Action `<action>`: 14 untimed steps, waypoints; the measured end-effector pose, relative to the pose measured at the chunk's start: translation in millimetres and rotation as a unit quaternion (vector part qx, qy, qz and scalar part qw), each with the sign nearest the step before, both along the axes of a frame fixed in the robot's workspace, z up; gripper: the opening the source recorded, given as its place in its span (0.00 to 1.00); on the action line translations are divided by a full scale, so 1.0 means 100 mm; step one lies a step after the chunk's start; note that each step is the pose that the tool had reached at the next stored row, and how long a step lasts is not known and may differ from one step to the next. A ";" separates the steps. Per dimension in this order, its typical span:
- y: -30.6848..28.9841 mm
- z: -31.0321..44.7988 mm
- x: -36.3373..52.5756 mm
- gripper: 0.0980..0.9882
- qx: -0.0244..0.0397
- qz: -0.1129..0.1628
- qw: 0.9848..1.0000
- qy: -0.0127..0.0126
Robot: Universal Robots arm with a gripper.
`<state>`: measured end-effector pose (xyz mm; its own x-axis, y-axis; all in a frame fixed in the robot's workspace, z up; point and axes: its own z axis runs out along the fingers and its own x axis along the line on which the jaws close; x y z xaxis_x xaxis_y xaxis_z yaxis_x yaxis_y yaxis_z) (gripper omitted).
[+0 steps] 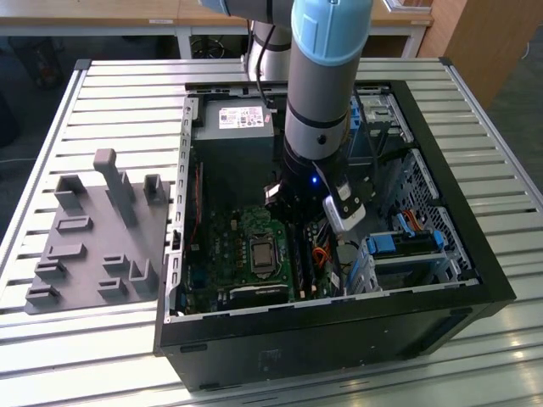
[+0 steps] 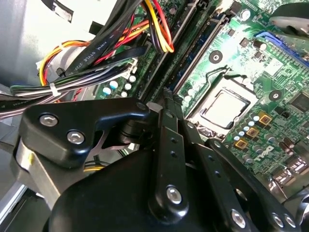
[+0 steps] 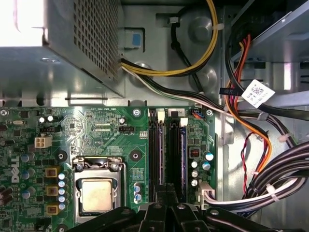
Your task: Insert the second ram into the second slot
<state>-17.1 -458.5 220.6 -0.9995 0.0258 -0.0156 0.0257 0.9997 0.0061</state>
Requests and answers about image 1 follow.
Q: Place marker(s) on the grey round speaker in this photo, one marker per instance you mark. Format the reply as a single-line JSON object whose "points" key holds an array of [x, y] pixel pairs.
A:
{"points": [[350, 254]]}

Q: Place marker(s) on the silver drive cage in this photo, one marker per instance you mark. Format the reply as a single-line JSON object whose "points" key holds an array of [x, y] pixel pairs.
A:
{"points": [[390, 127]]}

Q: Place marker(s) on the clear plastic box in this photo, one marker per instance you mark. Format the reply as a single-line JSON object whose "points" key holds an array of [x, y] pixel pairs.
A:
{"points": [[407, 5]]}

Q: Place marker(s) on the wooden desk white frame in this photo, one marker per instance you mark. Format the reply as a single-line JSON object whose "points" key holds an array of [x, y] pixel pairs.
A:
{"points": [[106, 10]]}

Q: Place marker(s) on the silver CPU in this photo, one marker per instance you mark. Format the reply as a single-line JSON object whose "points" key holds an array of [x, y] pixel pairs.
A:
{"points": [[263, 257]]}

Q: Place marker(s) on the silver power supply unit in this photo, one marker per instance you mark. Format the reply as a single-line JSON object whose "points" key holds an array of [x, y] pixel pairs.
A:
{"points": [[233, 165]]}

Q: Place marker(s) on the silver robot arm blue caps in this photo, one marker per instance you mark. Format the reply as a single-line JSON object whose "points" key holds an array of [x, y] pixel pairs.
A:
{"points": [[322, 97]]}

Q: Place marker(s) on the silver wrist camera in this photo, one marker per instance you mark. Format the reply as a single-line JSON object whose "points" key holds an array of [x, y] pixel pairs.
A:
{"points": [[350, 214]]}

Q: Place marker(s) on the wooden cabinet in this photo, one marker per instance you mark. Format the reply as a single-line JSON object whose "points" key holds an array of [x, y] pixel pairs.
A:
{"points": [[488, 42]]}

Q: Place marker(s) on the grey parts rack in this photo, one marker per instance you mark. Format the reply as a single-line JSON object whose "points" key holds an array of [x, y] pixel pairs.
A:
{"points": [[97, 250]]}

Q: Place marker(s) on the perforated silver disk bay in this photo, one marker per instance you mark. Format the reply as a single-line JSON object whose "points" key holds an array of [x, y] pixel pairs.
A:
{"points": [[424, 178]]}

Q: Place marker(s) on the blue plastic drive latch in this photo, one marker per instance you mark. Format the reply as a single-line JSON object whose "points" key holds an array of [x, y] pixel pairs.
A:
{"points": [[355, 112]]}

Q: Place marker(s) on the green motherboard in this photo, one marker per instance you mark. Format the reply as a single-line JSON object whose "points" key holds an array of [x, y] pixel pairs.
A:
{"points": [[220, 237]]}

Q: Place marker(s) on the black PC case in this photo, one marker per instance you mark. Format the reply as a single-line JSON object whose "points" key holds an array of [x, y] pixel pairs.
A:
{"points": [[339, 335]]}

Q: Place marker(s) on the black RAM slot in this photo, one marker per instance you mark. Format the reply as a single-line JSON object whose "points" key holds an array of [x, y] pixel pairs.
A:
{"points": [[292, 263], [303, 271]]}

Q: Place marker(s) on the black card with silver edge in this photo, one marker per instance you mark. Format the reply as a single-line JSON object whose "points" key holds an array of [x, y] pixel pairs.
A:
{"points": [[259, 296]]}

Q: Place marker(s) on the hard disk in blue carrier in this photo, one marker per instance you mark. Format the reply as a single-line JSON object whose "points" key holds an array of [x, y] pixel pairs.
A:
{"points": [[382, 245]]}

